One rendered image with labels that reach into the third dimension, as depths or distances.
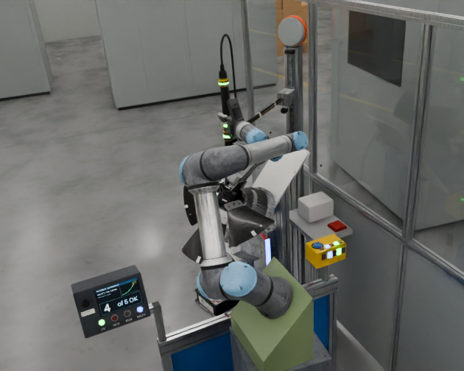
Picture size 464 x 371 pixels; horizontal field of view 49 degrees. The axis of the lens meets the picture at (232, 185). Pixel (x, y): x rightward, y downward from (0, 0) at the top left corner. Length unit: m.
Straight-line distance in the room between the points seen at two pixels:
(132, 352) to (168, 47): 5.23
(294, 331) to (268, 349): 0.11
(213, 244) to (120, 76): 6.17
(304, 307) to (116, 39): 6.36
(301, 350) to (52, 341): 2.25
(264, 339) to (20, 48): 8.02
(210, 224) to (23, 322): 2.45
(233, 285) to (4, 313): 2.72
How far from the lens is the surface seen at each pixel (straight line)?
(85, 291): 2.02
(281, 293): 1.82
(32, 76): 9.45
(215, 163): 1.76
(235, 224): 2.40
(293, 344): 1.88
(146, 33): 7.76
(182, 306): 3.79
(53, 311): 4.06
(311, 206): 2.92
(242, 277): 1.72
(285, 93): 2.81
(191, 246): 2.61
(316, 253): 2.36
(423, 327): 2.79
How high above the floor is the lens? 2.43
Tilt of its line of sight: 27 degrees down
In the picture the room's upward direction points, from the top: 5 degrees counter-clockwise
